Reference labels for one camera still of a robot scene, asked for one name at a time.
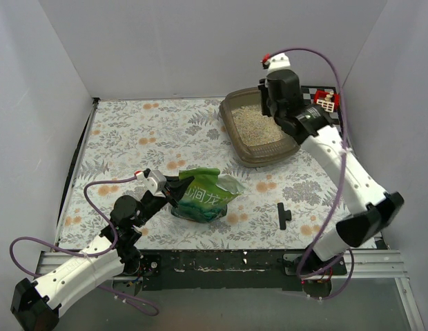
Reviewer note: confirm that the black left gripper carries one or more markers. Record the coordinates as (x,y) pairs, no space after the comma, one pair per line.
(170,192)

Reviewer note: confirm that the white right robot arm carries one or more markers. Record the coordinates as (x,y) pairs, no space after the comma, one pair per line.
(371,207)

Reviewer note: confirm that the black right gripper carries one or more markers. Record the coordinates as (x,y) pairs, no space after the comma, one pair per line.
(264,98)

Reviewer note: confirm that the black white chessboard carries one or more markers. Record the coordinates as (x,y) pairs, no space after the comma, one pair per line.
(308,93)

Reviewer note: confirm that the red white toy block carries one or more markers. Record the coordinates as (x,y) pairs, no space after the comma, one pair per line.
(329,101)

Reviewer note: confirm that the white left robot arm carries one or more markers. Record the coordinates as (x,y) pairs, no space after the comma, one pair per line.
(38,304)

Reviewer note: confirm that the grey litter box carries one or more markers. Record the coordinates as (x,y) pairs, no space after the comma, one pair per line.
(256,138)

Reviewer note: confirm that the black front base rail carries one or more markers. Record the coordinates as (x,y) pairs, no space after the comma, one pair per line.
(213,269)

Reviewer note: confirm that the floral table mat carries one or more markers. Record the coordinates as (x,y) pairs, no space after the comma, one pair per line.
(175,135)

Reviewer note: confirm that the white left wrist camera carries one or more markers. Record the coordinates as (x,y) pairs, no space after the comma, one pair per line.
(155,182)

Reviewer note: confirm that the green cat litter bag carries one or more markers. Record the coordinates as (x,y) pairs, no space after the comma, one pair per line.
(207,197)

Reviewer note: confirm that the black bag clip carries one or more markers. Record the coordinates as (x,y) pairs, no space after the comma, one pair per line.
(284,216)

